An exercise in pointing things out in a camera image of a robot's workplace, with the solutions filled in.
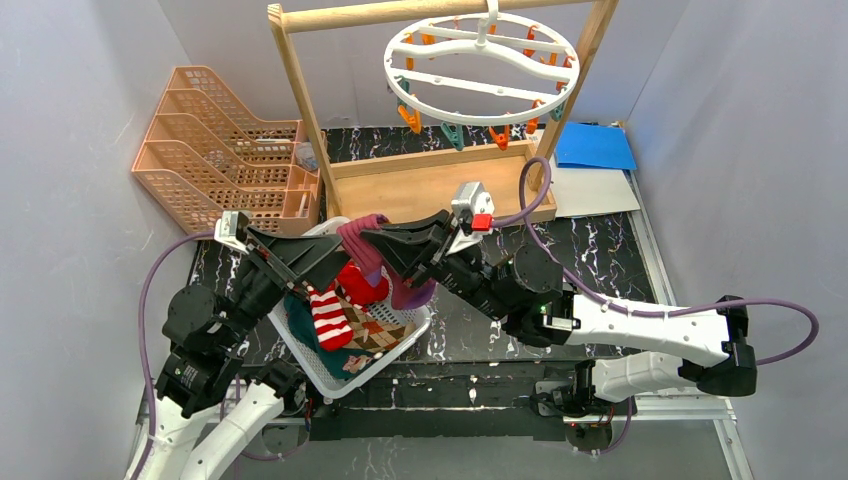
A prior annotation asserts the white round clip hanger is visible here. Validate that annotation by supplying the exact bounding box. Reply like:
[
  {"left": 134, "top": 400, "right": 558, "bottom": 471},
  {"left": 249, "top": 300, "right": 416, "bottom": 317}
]
[{"left": 382, "top": 1, "right": 581, "bottom": 126}]

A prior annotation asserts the purple sock with yellow cuff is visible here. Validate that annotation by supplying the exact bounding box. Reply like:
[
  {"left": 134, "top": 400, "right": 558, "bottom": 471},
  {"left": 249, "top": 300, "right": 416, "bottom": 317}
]
[{"left": 336, "top": 214, "right": 436, "bottom": 310}]

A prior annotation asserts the red white striped sock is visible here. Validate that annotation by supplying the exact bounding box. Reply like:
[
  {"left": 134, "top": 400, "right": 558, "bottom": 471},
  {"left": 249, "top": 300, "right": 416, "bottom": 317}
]
[{"left": 307, "top": 286, "right": 354, "bottom": 352}]

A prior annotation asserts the white paper sheet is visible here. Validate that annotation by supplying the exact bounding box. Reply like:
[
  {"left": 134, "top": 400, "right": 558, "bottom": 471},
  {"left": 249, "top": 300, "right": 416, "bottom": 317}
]
[{"left": 550, "top": 150, "right": 641, "bottom": 218}]

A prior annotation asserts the orange front-centre clothes peg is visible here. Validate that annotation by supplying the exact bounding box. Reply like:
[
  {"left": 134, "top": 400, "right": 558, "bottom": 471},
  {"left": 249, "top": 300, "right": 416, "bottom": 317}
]
[{"left": 488, "top": 125, "right": 511, "bottom": 151}]

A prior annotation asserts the dark green sock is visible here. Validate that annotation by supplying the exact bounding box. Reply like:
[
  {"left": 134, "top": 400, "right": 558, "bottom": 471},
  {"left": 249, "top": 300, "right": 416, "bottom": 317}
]
[{"left": 283, "top": 296, "right": 374, "bottom": 380}]

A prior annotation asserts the orange front-left clothes peg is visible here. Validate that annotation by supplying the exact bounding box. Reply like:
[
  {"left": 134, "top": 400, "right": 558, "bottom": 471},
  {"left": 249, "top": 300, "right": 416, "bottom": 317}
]
[{"left": 397, "top": 99, "right": 423, "bottom": 134}]

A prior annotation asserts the blue folder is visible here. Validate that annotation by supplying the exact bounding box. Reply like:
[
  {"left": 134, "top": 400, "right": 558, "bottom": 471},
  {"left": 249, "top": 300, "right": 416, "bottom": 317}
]
[{"left": 555, "top": 122, "right": 637, "bottom": 171}]

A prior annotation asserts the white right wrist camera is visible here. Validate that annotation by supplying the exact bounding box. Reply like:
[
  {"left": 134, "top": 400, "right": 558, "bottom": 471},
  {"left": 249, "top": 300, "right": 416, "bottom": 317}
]
[{"left": 448, "top": 181, "right": 495, "bottom": 255}]

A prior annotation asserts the argyle brown sock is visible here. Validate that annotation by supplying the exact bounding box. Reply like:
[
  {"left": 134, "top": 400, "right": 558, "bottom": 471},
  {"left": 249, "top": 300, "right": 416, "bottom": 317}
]
[{"left": 336, "top": 289, "right": 416, "bottom": 354}]

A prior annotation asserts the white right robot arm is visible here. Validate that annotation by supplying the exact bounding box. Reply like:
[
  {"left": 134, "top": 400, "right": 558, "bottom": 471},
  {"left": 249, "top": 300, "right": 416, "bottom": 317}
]
[{"left": 360, "top": 212, "right": 758, "bottom": 418}]

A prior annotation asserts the peach plastic file organizer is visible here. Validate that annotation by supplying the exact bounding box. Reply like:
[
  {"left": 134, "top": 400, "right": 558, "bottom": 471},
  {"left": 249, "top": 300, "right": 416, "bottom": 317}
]
[{"left": 131, "top": 66, "right": 322, "bottom": 235}]

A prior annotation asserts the teal front clothes peg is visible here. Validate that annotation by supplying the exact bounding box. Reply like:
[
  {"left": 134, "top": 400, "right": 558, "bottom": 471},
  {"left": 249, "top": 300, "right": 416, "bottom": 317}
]
[{"left": 440, "top": 122, "right": 465, "bottom": 151}]

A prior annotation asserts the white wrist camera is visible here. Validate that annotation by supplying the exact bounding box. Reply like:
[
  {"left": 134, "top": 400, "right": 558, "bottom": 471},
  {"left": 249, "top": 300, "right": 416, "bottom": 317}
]
[
  {"left": 213, "top": 210, "right": 250, "bottom": 253},
  {"left": 448, "top": 181, "right": 495, "bottom": 255}
]

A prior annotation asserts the wooden hanger rack stand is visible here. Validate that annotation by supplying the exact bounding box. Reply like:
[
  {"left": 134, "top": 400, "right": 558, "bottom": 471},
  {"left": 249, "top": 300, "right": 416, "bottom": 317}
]
[{"left": 267, "top": 1, "right": 617, "bottom": 225}]

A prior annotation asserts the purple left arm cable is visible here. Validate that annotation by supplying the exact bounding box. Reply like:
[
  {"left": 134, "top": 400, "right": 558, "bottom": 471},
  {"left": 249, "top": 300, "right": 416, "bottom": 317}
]
[{"left": 129, "top": 229, "right": 220, "bottom": 480}]

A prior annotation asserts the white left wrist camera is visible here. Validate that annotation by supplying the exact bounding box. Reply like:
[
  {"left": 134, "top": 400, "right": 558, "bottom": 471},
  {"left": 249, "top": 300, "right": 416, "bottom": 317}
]
[{"left": 213, "top": 210, "right": 250, "bottom": 253}]

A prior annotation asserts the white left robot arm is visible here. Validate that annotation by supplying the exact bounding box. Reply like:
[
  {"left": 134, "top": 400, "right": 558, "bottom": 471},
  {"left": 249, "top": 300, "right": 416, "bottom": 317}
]
[{"left": 126, "top": 227, "right": 349, "bottom": 479}]

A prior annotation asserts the orange front-right clothes peg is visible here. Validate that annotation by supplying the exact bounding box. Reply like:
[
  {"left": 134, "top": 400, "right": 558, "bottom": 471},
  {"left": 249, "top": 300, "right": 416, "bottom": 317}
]
[{"left": 525, "top": 99, "right": 544, "bottom": 135}]

